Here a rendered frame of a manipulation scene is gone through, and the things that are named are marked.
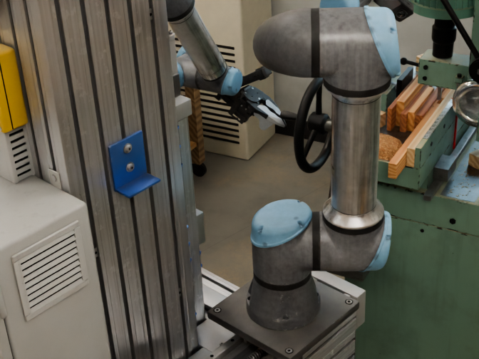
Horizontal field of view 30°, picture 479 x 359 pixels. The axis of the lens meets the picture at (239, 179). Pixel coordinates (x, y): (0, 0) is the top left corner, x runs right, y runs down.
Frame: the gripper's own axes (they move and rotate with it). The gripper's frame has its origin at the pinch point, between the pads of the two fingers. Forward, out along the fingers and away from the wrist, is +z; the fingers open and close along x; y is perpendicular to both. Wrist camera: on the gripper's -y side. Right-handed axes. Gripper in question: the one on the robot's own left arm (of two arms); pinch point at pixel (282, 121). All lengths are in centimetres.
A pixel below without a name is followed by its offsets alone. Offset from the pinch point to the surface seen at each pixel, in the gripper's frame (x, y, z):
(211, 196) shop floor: -79, 104, -25
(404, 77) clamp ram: -9.4, -28.2, 19.0
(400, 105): -0.5, -25.8, 23.5
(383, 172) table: 16.9, -17.9, 31.3
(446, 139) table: -4.4, -24.2, 37.6
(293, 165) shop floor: -116, 91, -10
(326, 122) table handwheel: -9.3, -2.8, 8.8
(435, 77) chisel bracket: -5.6, -35.2, 25.9
